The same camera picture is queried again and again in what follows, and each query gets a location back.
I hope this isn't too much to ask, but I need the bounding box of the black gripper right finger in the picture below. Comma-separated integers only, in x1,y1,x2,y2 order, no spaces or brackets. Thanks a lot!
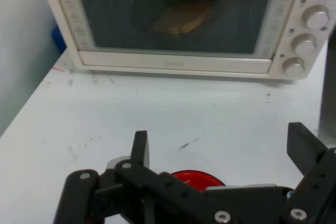
278,122,336,224

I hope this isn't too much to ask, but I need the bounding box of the brown bread loaf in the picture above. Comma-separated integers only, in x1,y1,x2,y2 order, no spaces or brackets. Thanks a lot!
153,0,213,38

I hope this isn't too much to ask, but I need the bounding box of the blue object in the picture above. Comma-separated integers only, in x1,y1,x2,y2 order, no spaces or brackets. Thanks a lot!
51,26,68,54

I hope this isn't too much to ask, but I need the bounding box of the glass oven door with handle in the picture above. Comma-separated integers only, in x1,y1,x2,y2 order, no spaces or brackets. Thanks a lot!
41,0,303,75

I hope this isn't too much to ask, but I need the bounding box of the red bowl with black rim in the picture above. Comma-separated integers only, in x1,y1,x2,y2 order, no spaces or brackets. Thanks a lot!
170,169,226,192

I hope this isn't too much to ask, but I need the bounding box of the silver oven knob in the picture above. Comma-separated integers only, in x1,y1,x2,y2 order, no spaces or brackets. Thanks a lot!
281,57,307,80
291,33,319,56
301,4,330,30

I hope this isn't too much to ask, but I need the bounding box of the cream toaster oven body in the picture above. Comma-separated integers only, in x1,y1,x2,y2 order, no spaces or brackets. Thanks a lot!
40,0,336,81

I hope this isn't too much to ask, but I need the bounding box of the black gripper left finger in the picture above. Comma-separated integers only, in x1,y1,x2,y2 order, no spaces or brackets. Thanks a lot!
54,130,238,224

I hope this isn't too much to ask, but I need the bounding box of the dark grey stand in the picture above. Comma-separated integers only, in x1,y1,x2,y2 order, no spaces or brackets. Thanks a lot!
318,23,336,141

